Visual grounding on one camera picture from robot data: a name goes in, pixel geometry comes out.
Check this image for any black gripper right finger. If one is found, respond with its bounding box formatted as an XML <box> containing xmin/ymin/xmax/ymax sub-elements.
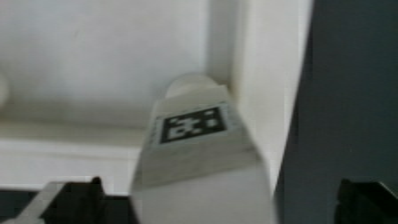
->
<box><xmin>334</xmin><ymin>179</ymin><xmax>398</xmax><ymax>224</ymax></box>

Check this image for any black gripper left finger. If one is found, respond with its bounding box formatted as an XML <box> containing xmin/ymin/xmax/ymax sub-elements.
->
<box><xmin>0</xmin><ymin>177</ymin><xmax>107</xmax><ymax>224</ymax></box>

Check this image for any white table leg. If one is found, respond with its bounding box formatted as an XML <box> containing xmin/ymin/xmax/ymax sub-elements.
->
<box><xmin>131</xmin><ymin>74</ymin><xmax>275</xmax><ymax>224</ymax></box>

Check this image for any white square tabletop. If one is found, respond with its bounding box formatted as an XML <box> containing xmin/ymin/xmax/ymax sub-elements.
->
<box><xmin>0</xmin><ymin>0</ymin><xmax>316</xmax><ymax>198</ymax></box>

